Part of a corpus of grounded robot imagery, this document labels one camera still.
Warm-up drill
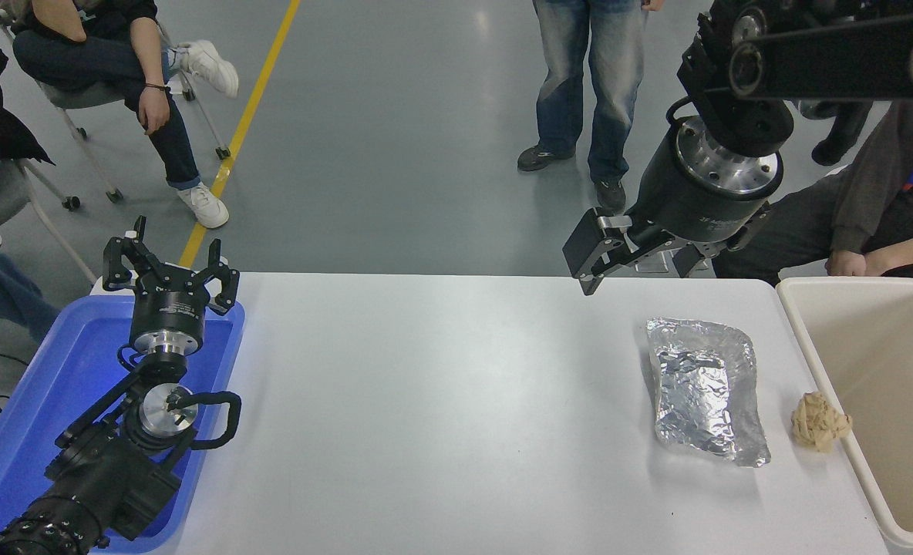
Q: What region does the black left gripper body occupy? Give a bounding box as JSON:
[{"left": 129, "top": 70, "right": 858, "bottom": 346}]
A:
[{"left": 130, "top": 265, "right": 214, "bottom": 345}]

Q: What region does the crouching person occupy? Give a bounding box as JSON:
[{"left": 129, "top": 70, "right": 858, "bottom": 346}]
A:
[{"left": 711, "top": 100, "right": 913, "bottom": 288}]

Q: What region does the standing person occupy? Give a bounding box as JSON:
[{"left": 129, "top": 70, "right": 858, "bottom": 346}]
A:
[{"left": 517, "top": 0, "right": 665, "bottom": 215}]

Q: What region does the crouching person's left hand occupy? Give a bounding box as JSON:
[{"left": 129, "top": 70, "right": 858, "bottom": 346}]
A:
[{"left": 865, "top": 235, "right": 913, "bottom": 277}]

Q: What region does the large pale bin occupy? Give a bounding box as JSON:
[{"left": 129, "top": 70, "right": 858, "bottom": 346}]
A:
[{"left": 776, "top": 276, "right": 913, "bottom": 555}]

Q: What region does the person's leg and shoe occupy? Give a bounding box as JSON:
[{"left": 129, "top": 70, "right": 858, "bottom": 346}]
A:
[{"left": 796, "top": 99, "right": 875, "bottom": 167}]

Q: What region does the foil plate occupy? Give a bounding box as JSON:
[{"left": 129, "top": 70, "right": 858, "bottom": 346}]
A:
[{"left": 645, "top": 316, "right": 772, "bottom": 469}]

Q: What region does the grey chair on casters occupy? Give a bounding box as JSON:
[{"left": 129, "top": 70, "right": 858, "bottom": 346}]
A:
[
  {"left": 0, "top": 158, "right": 99, "bottom": 286},
  {"left": 0, "top": 0, "right": 232, "bottom": 213}
]

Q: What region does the seated person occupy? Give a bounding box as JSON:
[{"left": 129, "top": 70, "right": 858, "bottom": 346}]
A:
[{"left": 11, "top": 0, "right": 240, "bottom": 230}]

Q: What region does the crouching person's right hand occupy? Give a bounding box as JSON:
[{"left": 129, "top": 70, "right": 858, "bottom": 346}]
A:
[{"left": 827, "top": 248, "right": 868, "bottom": 277}]

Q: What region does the blue plastic tray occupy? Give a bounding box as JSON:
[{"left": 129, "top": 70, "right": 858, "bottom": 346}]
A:
[{"left": 0, "top": 295, "right": 246, "bottom": 554}]

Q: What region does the crumpled tan paper ball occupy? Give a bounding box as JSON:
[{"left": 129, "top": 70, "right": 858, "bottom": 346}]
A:
[{"left": 791, "top": 391, "right": 853, "bottom": 453}]

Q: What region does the seated person's hand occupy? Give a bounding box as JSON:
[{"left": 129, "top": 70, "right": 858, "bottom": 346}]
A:
[{"left": 137, "top": 86, "right": 172, "bottom": 136}]

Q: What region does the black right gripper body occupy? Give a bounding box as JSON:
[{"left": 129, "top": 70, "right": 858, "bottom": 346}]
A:
[{"left": 629, "top": 123, "right": 770, "bottom": 246}]

